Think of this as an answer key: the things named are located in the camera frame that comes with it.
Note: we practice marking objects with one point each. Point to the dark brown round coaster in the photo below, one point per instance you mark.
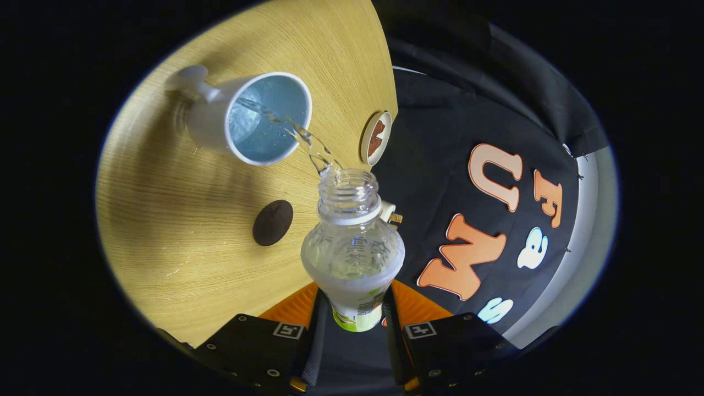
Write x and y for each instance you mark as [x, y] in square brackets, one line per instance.
[273, 223]

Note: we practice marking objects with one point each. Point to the white toaster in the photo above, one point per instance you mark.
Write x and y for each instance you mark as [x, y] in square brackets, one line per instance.
[386, 210]

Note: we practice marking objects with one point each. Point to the wooden table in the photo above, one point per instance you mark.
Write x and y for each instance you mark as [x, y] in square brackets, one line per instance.
[165, 220]

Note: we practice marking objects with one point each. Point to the red meat piece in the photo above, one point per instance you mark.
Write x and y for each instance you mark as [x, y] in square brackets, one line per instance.
[375, 146]
[380, 128]

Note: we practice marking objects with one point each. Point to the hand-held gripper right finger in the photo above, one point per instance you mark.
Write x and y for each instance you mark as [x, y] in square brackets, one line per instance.
[396, 352]

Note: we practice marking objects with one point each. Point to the white cup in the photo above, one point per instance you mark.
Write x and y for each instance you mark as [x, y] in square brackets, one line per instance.
[209, 126]

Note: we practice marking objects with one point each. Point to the clear plastic juice bottle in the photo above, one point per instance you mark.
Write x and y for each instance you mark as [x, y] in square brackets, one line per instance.
[352, 247]

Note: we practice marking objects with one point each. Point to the brown toast slice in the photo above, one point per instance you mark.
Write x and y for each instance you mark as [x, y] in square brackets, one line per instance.
[396, 218]

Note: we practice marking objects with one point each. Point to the beige round plate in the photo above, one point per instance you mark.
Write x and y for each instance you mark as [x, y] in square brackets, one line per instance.
[366, 137]

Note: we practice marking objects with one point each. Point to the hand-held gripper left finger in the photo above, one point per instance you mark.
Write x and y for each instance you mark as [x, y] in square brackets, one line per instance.
[318, 341]

